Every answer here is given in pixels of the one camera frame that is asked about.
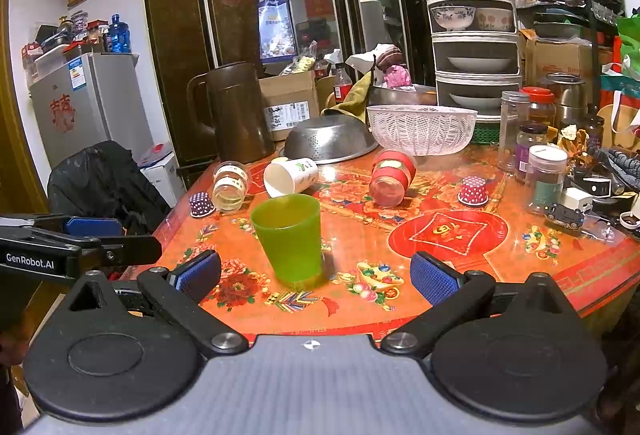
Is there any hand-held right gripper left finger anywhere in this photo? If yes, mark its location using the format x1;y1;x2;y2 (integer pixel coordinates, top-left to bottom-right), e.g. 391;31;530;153
67;249;249;359

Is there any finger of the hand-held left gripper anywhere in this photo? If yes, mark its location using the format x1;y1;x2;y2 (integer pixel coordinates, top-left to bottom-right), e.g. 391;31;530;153
31;214;124;239
75;235;163;267

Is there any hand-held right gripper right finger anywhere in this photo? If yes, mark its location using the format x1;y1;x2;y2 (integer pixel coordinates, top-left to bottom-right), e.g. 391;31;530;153
381;251;576;359

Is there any clear plastic cup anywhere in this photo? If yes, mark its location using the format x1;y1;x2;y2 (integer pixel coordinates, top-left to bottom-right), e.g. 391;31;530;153
211;160;251;215

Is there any red labelled clear cup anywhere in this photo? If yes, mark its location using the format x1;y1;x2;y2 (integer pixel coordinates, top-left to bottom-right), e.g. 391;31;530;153
368;148;418;209

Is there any white paper cup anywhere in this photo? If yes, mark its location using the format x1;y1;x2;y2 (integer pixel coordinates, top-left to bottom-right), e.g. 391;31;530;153
263;158;320;199

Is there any green plastic cup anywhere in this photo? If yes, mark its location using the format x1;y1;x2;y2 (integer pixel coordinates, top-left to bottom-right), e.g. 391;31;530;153
250;194;324;289

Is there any red floral tablecloth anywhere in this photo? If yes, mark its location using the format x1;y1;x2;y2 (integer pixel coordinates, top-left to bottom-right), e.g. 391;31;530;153
119;141;640;347

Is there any purple dotted cupcake liner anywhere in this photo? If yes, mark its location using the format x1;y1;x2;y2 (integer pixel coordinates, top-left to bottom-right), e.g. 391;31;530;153
188;191;217;218

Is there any white storage box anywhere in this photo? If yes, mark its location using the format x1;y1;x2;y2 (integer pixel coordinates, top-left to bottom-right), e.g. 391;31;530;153
138;144;186;207

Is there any red dotted cupcake liner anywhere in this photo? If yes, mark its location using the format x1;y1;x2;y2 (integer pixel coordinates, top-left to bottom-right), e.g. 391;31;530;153
457;176;490;207

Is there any grey small fridge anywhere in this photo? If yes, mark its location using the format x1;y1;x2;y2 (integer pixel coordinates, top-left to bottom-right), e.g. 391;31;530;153
27;52;154;169

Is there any white plastic basket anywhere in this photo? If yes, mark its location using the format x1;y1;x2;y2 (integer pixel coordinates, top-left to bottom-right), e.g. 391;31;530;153
366;104;479;157

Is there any white lid clear jar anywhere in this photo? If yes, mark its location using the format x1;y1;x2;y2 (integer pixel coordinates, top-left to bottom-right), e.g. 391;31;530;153
524;144;569;216

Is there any toy truck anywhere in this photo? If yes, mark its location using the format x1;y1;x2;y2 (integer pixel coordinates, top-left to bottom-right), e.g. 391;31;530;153
543;187;594;231

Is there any small green basket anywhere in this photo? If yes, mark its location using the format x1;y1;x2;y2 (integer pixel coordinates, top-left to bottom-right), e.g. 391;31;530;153
469;122;501;145

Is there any purple label jar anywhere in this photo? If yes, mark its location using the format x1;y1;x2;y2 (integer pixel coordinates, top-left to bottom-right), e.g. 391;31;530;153
514;120;549;184

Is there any tall clear jar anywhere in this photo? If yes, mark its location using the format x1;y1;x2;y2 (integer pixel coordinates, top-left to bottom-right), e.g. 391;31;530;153
498;90;530;172

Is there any brown plastic pitcher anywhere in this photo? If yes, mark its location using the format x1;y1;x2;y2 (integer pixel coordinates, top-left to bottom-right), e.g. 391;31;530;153
186;61;276;165

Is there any metal colander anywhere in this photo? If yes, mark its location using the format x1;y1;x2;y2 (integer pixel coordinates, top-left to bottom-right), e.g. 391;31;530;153
283;114;380;165

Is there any white plate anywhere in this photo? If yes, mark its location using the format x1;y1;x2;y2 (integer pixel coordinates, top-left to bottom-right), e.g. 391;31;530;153
448;93;504;110
446;56;514;72

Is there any metal basin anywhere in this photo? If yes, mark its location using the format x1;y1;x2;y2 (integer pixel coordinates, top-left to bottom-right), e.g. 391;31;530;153
369;84;439;107

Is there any small black box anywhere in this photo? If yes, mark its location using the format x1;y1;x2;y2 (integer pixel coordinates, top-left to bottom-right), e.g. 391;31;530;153
572;170;614;197

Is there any cardboard box with label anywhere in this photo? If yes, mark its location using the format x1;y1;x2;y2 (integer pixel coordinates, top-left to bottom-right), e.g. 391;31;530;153
258;70;321;142

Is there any blue water bottle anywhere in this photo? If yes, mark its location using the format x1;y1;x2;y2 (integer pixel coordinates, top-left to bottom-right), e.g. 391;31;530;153
107;13;132;54

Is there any olive green cloth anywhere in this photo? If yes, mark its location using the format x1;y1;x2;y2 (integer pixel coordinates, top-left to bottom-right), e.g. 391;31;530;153
321;72;374;124

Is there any red lid jar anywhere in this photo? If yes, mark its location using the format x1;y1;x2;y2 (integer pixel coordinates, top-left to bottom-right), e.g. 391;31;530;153
520;86;557;129

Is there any pink plastic bag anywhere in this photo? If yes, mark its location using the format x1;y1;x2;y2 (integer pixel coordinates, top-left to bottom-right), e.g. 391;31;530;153
382;64;412;89

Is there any dark brown wardrobe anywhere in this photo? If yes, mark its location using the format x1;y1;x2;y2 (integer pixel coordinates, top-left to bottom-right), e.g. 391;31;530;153
137;0;437;177

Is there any cola bottle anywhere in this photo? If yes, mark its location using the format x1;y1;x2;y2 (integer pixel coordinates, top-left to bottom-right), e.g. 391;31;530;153
332;62;354;104

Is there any grey knit cloth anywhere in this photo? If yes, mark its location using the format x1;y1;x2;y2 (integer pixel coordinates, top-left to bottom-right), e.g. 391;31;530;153
597;147;640;191

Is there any metal kettle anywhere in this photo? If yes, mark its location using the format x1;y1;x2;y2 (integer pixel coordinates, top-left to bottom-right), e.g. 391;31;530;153
544;73;589;126

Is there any white plastic bag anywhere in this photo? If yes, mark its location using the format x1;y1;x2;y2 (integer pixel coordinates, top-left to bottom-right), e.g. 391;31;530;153
345;44;404;71

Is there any grey stacked dish rack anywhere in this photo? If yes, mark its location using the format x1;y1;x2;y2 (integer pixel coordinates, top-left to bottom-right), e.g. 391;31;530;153
411;0;524;124

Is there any brown paper bag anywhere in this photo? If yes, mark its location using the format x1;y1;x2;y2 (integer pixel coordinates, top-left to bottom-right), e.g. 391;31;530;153
597;90;640;151

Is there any large cardboard box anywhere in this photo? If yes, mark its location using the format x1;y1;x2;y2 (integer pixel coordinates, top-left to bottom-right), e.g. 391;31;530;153
519;30;614;92

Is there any blue floral bowl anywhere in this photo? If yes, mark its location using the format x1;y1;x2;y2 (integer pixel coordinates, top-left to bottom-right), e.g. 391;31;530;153
430;4;476;32

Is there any blue snack bag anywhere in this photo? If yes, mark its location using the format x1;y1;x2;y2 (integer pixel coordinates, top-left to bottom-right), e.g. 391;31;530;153
254;0;297;65

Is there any orange floral bowl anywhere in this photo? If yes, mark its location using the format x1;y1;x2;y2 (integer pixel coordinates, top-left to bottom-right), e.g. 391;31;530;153
474;7;516;32

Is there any green shopping bag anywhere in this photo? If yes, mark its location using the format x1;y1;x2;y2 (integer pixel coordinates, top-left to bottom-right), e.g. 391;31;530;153
616;14;640;82

